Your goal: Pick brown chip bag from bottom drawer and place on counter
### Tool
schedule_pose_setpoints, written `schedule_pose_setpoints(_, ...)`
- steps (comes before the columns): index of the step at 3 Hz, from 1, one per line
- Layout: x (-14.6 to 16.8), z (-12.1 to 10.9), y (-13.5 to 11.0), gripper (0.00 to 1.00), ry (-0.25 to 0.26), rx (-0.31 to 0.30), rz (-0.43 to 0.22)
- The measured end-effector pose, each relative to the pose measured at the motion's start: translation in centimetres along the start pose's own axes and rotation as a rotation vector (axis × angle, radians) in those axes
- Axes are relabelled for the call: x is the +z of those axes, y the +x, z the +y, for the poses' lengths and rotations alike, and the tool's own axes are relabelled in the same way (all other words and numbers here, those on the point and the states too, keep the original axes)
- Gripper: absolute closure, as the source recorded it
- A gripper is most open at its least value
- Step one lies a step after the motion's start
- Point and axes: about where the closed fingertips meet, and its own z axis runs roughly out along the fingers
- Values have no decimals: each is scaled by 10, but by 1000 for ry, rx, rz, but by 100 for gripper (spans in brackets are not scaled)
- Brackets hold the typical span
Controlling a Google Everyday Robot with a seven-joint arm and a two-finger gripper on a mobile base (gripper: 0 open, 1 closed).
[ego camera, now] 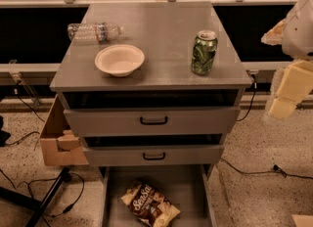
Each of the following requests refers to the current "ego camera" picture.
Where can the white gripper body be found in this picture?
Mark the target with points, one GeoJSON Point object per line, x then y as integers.
{"type": "Point", "coordinates": [299, 31]}

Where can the green soda can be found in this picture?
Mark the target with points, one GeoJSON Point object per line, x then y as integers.
{"type": "Point", "coordinates": [204, 50]}

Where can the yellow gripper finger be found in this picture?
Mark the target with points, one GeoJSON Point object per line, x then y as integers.
{"type": "Point", "coordinates": [290, 86]}
{"type": "Point", "coordinates": [275, 35]}

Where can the white paper bowl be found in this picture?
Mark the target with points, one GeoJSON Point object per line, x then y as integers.
{"type": "Point", "coordinates": [119, 60]}

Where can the cardboard box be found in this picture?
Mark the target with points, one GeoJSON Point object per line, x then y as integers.
{"type": "Point", "coordinates": [58, 144]}

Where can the grey drawer cabinet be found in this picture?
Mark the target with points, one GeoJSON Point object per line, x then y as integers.
{"type": "Point", "coordinates": [165, 32]}

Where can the clear plastic water bottle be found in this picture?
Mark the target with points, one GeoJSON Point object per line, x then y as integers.
{"type": "Point", "coordinates": [94, 32]}

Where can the brown chip bag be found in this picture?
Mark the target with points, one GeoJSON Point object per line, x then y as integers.
{"type": "Point", "coordinates": [149, 205]}

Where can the grey top drawer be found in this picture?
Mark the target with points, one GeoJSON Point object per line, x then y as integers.
{"type": "Point", "coordinates": [132, 122]}

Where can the grey open bottom drawer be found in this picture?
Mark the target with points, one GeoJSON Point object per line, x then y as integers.
{"type": "Point", "coordinates": [186, 186]}

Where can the grey middle drawer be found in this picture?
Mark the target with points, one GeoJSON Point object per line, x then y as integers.
{"type": "Point", "coordinates": [154, 155]}

